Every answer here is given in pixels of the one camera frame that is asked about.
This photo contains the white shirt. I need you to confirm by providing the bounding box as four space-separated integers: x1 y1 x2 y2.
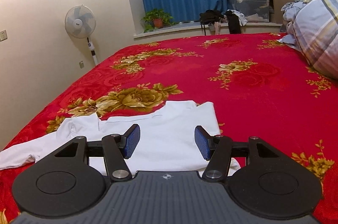
0 100 241 178

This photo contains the black garment on sill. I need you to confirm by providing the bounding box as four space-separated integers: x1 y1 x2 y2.
225 10 248 34

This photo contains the clear storage bin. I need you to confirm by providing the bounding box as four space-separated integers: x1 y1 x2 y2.
228 0 270 23

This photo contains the white standing fan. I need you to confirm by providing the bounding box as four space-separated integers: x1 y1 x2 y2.
65 4 98 66

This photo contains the black bag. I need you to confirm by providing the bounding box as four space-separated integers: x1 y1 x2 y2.
199 9 224 35

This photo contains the potted green plant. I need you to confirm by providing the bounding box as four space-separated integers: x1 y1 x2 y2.
142 8 176 33

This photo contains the plaid quilt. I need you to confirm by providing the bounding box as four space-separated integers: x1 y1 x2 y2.
279 0 337 79

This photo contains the red floral blanket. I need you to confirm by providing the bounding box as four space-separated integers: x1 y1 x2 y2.
10 33 337 223

